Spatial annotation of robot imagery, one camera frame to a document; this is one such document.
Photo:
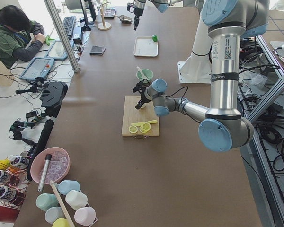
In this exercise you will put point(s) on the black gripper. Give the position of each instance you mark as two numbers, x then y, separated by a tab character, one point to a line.
138	5
144	95

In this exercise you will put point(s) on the white ceramic spoon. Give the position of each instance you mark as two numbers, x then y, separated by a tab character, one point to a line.
141	73

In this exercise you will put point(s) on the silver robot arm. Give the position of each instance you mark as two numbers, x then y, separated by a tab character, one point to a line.
214	59
161	5

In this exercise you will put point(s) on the mint green bowl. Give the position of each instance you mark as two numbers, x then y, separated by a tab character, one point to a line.
148	75

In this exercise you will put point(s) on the pink bowl with ice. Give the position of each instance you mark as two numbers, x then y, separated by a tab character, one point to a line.
59	165

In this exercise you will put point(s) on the metal scoop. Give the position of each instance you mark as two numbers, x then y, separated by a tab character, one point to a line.
123	18

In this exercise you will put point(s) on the wooden cutting board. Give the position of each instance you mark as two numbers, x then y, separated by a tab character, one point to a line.
132	115

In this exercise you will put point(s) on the yellow plastic knife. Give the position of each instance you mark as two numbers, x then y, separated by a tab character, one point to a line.
146	122

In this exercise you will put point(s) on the lemon slice stack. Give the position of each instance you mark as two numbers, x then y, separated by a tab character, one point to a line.
144	128

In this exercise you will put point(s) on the green toy fruit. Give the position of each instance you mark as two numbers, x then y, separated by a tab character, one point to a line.
154	38

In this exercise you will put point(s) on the single lemon slice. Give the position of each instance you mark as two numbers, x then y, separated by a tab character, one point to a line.
133	129

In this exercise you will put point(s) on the cream serving tray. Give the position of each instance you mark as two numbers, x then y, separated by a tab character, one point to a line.
145	46

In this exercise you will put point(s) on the wooden mug tree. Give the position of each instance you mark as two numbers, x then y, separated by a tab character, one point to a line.
104	26

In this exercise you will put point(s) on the grey folded cloth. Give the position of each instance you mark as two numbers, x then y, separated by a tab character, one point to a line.
97	50

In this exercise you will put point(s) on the black keyboard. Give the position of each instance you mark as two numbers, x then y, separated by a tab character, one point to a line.
68	25

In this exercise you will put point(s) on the upper blue teach pendant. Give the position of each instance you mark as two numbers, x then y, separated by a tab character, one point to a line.
56	51

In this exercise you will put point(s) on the blue teach pendant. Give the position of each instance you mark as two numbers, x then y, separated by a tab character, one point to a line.
37	67
56	51

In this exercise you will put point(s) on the lower blue teach pendant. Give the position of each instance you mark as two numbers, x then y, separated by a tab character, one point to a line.
37	67

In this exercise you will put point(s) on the metal cylinder tool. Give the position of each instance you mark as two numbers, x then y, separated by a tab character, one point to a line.
48	158

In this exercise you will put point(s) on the white cup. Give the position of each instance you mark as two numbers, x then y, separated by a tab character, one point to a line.
76	199

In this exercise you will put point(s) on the wooden cup rack pole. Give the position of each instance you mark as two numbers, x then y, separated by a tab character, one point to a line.
60	201

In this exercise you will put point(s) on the seated person green jacket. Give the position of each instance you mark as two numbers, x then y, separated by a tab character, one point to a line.
20	37

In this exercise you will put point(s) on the pink cup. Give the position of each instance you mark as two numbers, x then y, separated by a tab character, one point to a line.
85	216

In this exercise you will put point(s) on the mint cup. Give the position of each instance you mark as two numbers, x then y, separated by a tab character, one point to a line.
46	200

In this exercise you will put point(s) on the light blue lower cup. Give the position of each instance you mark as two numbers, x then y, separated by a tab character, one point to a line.
54	213

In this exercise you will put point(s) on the yellow cup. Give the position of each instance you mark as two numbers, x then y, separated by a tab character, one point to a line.
61	222

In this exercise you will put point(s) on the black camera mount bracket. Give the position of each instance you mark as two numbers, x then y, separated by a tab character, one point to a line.
130	7

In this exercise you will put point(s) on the arm camera bracket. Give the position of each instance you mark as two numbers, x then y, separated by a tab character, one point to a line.
140	87

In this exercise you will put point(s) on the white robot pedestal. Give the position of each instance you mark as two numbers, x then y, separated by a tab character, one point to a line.
197	67

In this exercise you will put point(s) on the aluminium frame post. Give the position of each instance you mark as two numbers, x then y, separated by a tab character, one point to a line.
50	5

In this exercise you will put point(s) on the copper wire bottle rack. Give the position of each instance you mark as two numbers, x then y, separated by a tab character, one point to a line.
13	180

